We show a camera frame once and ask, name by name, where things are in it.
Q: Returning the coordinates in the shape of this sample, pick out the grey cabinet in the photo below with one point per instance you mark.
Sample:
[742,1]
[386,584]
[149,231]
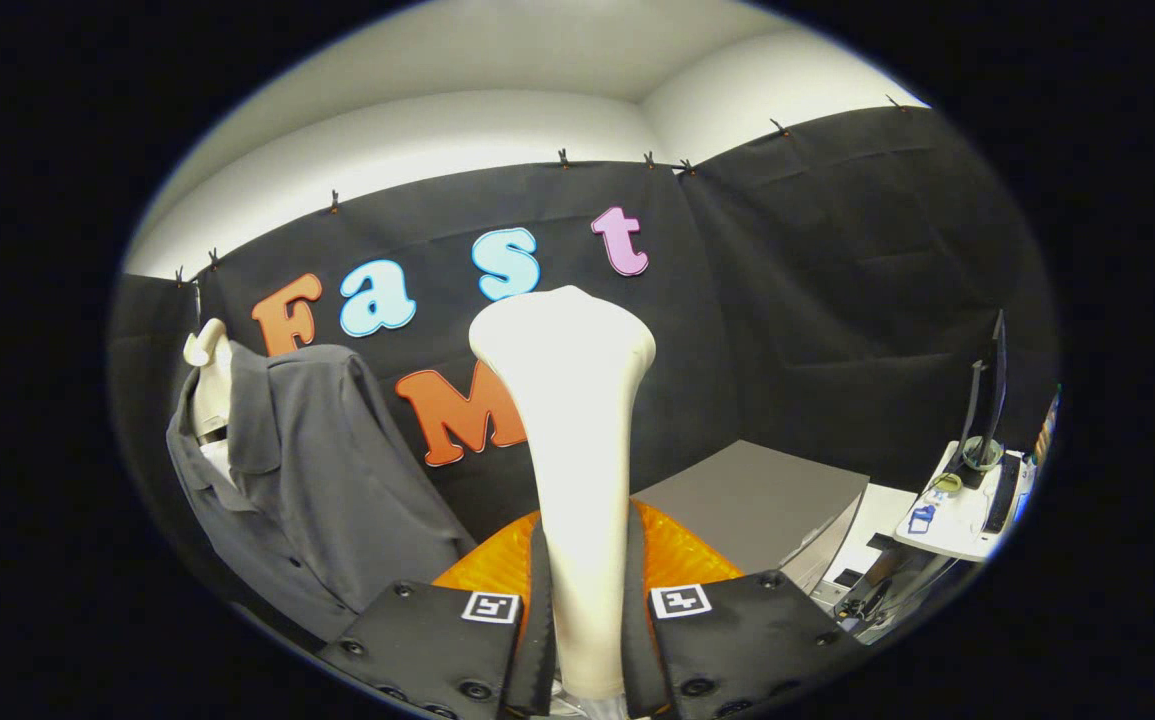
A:
[747,500]

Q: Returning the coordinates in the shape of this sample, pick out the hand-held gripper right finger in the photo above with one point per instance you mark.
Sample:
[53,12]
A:
[637,640]

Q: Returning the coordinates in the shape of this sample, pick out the black computer monitor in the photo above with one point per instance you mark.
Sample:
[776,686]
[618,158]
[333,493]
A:
[995,380]

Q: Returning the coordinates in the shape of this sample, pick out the white panel under hanger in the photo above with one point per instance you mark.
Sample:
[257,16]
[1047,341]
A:
[220,458]

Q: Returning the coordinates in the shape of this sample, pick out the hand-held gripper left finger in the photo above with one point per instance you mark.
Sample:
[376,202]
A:
[542,640]

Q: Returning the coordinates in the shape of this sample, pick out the small white desk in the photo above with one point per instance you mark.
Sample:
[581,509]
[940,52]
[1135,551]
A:
[957,530]

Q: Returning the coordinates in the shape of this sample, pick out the row of backdrop clips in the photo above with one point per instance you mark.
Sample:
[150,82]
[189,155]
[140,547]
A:
[564,157]

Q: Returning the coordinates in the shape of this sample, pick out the cream steamer hanger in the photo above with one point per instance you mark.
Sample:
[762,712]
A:
[212,400]

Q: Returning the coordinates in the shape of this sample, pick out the small blue box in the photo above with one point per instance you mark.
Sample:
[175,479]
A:
[921,520]

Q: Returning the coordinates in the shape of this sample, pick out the white garment steamer wand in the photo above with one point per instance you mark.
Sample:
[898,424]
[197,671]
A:
[577,450]

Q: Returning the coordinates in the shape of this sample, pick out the grey button shirt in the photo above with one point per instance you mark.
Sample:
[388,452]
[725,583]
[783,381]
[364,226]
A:
[327,500]

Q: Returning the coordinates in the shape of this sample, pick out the black keyboard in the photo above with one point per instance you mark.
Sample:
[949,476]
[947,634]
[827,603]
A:
[1002,495]

